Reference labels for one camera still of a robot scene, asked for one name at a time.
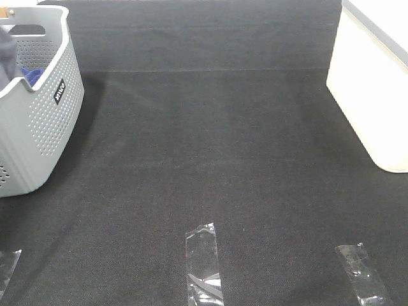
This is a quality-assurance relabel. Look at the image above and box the right clear tape strip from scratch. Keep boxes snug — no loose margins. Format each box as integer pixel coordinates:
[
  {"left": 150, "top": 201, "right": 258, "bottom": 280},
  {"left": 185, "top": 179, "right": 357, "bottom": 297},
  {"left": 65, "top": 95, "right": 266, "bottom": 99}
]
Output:
[{"left": 335, "top": 243, "right": 394, "bottom": 306}]

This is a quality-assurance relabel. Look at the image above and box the blue towel in basket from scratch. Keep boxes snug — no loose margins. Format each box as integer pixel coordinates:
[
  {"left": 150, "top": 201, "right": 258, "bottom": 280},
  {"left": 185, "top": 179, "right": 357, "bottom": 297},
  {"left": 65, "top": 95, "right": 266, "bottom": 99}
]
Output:
[{"left": 20, "top": 67, "right": 44, "bottom": 87}]

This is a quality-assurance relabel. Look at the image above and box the left clear tape strip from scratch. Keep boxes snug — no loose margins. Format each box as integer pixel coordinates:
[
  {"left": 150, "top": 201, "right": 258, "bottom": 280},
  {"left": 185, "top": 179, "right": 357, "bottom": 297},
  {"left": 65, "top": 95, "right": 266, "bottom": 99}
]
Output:
[{"left": 0, "top": 250, "right": 22, "bottom": 300}]

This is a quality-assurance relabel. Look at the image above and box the grey microfiber towel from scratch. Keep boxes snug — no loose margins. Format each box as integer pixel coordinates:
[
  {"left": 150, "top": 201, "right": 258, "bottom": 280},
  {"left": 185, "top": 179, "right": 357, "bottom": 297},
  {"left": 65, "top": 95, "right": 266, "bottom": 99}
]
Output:
[{"left": 0, "top": 29, "right": 24, "bottom": 91}]

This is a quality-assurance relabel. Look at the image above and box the clear tape strip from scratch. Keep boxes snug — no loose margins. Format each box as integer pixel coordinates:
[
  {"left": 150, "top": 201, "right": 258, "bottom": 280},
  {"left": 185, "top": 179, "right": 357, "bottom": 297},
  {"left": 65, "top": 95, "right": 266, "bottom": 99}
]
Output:
[
  {"left": 0, "top": 250, "right": 22, "bottom": 300},
  {"left": 335, "top": 243, "right": 394, "bottom": 306},
  {"left": 186, "top": 223, "right": 224, "bottom": 305}
]

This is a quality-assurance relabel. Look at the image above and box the grey perforated laundry basket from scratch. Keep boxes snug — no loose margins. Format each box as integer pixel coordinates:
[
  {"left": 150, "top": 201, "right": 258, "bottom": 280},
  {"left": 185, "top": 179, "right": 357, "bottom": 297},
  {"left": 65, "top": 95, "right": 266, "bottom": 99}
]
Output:
[{"left": 1, "top": 1, "right": 84, "bottom": 197}]

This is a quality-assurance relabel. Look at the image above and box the cream white storage bin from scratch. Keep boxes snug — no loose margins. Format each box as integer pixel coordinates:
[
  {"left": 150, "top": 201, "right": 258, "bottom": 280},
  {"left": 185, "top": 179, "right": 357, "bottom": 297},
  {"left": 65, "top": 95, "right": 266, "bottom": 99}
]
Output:
[{"left": 326, "top": 1, "right": 407, "bottom": 173}]

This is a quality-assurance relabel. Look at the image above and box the centre clear tape strip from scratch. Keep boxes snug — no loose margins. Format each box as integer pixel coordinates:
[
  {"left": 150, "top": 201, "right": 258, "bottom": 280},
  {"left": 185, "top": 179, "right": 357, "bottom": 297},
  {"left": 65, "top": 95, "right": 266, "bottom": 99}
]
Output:
[{"left": 186, "top": 223, "right": 224, "bottom": 305}]

